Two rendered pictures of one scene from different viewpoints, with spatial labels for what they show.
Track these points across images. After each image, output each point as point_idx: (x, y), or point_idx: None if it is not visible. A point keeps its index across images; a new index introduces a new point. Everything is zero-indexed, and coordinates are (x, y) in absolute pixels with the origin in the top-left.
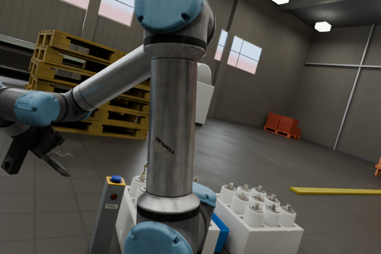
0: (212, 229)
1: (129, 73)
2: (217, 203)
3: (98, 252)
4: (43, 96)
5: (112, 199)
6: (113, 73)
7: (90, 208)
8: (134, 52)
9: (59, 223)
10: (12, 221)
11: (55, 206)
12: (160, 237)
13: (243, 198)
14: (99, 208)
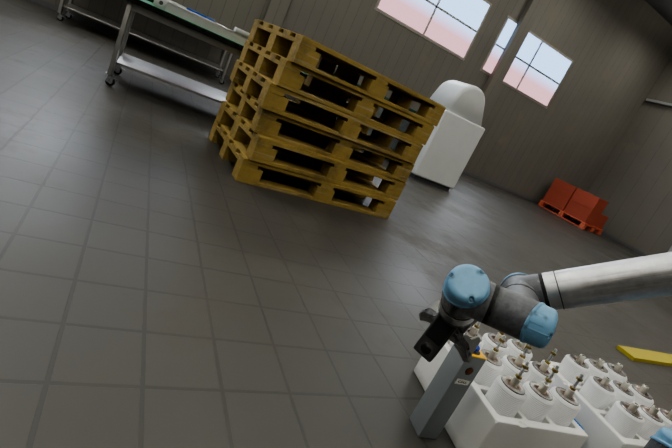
0: (579, 434)
1: (649, 292)
2: (559, 380)
3: (430, 432)
4: (557, 317)
5: (466, 374)
6: (623, 286)
7: (381, 350)
8: (664, 267)
9: (360, 372)
10: (309, 361)
11: (341, 340)
12: None
13: (606, 386)
14: (440, 377)
